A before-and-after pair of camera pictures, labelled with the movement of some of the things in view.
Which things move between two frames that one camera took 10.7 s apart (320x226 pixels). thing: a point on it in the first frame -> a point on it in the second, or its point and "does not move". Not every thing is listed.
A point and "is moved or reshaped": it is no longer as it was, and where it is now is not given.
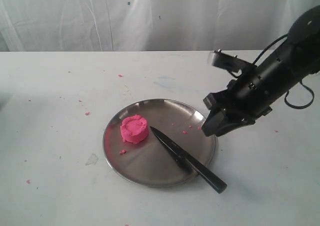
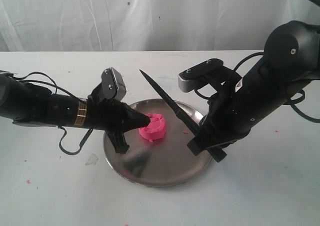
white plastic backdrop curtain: [149, 18] does not move
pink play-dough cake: [134, 129] is moved or reshaped
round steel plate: [151, 163] does not move
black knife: [190, 163] -> [215, 153]
